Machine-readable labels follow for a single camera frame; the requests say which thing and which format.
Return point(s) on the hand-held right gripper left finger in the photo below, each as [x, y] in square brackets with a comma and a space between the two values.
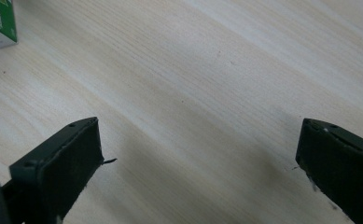
[61, 174]

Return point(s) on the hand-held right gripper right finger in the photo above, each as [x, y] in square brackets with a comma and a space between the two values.
[344, 174]

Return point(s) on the green and white carton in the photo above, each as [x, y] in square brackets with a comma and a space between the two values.
[0, 18]

